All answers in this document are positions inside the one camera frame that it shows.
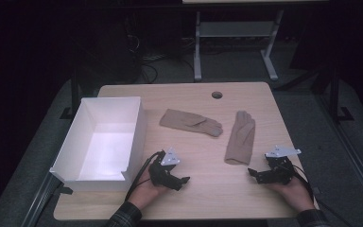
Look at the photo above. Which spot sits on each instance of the person's left hand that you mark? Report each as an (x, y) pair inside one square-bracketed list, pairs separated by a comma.
[(145, 194)]

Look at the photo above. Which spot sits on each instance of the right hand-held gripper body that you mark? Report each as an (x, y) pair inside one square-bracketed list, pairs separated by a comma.
[(282, 170)]

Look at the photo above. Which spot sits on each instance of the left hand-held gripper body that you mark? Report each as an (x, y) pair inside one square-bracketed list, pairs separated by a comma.
[(162, 171)]

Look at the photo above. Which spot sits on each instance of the white metal desk frame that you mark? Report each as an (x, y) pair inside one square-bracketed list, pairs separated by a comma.
[(233, 29)]

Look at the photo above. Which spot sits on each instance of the black metal stand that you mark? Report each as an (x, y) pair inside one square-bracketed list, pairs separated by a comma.
[(74, 91), (335, 94)]

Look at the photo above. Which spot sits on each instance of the aluminium rail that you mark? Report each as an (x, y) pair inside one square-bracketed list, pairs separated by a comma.
[(39, 201), (356, 157)]

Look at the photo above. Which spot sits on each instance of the person's right hand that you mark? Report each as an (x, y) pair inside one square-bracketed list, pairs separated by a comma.
[(296, 194)]

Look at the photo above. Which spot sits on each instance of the white box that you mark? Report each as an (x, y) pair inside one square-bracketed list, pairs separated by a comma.
[(107, 148)]

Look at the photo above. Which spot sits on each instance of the beige glove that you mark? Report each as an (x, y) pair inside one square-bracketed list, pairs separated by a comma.
[(241, 142), (189, 122)]

